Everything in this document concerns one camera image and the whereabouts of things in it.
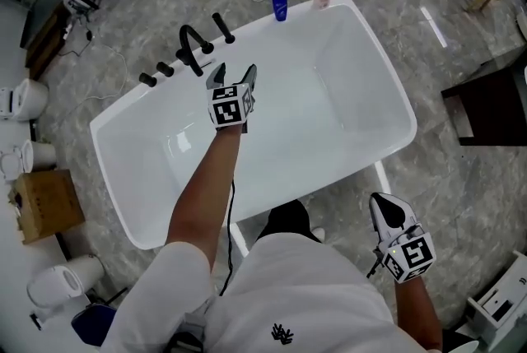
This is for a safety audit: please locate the person's black trouser leg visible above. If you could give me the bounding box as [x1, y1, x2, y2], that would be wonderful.
[255, 198, 323, 244]

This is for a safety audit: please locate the person's white shirt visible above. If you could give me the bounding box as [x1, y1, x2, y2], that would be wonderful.
[100, 233, 426, 353]

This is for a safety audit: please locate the white cabinet unit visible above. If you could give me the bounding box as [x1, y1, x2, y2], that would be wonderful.
[464, 249, 527, 341]

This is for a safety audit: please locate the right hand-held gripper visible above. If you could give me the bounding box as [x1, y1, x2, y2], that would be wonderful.
[368, 192, 438, 285]

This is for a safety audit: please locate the thin floor cable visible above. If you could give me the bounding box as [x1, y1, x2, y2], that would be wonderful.
[56, 16, 129, 120]

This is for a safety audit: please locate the cardboard box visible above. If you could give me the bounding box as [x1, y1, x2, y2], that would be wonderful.
[12, 168, 86, 246]

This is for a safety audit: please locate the blue chair seat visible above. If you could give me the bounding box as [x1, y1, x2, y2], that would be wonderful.
[70, 303, 119, 349]

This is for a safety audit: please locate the white toilet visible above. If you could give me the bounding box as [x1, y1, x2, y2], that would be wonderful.
[0, 77, 50, 123]
[0, 138, 57, 182]
[26, 253, 106, 309]

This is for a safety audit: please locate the person's left forearm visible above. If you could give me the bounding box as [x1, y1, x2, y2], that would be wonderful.
[166, 123, 245, 271]

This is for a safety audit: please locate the blue shampoo bottle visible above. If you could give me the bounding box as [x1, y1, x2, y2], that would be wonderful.
[271, 0, 290, 23]

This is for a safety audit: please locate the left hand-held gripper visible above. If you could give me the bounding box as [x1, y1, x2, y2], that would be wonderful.
[205, 63, 259, 134]

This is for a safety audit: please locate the white bathtub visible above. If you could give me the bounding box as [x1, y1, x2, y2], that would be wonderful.
[89, 0, 418, 251]

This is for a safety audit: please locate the person's right forearm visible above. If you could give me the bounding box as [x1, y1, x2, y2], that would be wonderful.
[392, 276, 444, 353]

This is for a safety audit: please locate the black handheld shower head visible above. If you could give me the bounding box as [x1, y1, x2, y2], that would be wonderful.
[211, 12, 234, 40]

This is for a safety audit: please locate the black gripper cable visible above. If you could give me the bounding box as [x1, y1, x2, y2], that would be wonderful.
[217, 178, 236, 297]

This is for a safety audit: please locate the dark square table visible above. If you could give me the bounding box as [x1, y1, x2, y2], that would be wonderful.
[441, 50, 527, 147]

